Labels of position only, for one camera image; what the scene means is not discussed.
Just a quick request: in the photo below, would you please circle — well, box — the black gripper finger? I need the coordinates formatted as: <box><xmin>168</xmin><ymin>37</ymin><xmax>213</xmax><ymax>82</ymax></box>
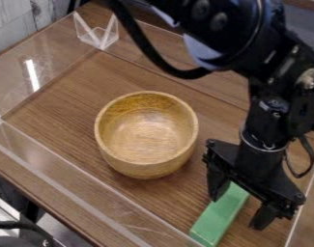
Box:
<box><xmin>207</xmin><ymin>162</ymin><xmax>230</xmax><ymax>202</ymax></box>
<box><xmin>250</xmin><ymin>203</ymin><xmax>280</xmax><ymax>231</ymax></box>

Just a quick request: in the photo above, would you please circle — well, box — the brown wooden bowl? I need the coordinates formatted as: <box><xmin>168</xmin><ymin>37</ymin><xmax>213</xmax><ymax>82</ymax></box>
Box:
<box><xmin>95</xmin><ymin>91</ymin><xmax>199</xmax><ymax>179</ymax></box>

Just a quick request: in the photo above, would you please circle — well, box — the clear acrylic corner bracket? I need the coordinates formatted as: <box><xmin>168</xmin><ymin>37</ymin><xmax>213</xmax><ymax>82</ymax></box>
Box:
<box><xmin>73</xmin><ymin>12</ymin><xmax>120</xmax><ymax>50</ymax></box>

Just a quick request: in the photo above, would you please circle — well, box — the clear acrylic enclosure wall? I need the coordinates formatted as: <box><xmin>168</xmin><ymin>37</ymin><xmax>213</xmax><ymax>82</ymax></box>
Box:
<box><xmin>0</xmin><ymin>3</ymin><xmax>314</xmax><ymax>247</ymax></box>

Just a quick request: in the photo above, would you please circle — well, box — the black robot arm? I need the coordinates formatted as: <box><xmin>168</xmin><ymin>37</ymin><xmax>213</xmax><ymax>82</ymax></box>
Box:
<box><xmin>147</xmin><ymin>0</ymin><xmax>314</xmax><ymax>231</ymax></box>

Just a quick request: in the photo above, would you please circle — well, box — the black cable bottom left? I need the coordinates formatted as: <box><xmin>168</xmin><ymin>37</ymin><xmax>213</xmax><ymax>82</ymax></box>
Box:
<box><xmin>0</xmin><ymin>221</ymin><xmax>55</xmax><ymax>247</ymax></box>

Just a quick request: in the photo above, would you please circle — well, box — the green rectangular block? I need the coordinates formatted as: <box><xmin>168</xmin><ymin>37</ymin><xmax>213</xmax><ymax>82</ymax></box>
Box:
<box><xmin>190</xmin><ymin>182</ymin><xmax>250</xmax><ymax>247</ymax></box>

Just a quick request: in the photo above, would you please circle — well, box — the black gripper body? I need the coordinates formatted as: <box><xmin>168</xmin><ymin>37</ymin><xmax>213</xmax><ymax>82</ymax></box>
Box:
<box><xmin>203</xmin><ymin>139</ymin><xmax>307</xmax><ymax>219</ymax></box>

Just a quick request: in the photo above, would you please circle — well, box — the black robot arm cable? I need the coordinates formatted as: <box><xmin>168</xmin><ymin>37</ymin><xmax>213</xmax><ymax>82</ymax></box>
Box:
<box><xmin>105</xmin><ymin>0</ymin><xmax>217</xmax><ymax>80</ymax></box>

